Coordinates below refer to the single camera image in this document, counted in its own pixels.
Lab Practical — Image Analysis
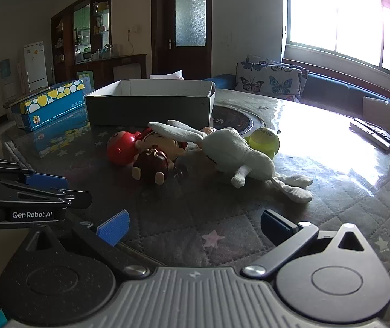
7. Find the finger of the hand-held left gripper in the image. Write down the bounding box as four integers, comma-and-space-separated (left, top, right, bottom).
0, 153, 70, 192
0, 177, 93, 210

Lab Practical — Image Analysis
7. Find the white refrigerator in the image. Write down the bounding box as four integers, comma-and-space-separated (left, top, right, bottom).
23, 41, 49, 93

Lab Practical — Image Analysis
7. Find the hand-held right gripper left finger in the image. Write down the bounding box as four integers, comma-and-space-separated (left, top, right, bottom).
22, 209, 150, 279

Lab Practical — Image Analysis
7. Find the grey cardboard box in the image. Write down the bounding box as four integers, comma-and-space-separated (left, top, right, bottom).
85, 79, 216, 128

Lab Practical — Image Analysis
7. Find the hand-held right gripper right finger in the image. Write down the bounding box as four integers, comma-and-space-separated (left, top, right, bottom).
241, 208, 377, 279

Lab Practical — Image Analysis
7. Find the butterfly print cushion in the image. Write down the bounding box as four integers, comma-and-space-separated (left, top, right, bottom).
235, 55, 309, 103

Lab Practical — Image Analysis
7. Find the green round toy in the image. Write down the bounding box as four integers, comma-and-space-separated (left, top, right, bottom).
243, 127, 280, 159

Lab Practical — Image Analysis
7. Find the dark wooden door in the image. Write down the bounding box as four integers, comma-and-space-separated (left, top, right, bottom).
151, 0, 213, 81

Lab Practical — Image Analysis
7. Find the red round toy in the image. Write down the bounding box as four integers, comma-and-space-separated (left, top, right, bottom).
107, 130, 145, 167

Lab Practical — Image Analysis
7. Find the grey pillow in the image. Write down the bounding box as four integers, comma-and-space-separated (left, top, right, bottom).
362, 96, 390, 144

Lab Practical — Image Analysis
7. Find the window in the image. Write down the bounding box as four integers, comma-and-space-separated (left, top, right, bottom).
282, 0, 390, 83

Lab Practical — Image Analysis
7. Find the green white box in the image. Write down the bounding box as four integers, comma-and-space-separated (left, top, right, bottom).
77, 71, 94, 92

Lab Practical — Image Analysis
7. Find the blue yellow dotted box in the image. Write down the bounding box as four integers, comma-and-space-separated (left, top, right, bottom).
4, 79, 90, 133

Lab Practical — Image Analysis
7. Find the water dispenser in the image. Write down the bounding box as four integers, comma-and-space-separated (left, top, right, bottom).
0, 58, 19, 101

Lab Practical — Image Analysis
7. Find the dark wooden cabinet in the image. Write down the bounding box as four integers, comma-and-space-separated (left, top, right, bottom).
51, 0, 148, 85

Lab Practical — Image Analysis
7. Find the brown haired figurine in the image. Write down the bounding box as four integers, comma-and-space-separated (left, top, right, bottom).
132, 145, 175, 183

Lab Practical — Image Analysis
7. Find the grey remote control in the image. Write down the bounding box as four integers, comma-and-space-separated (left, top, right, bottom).
350, 118, 390, 151

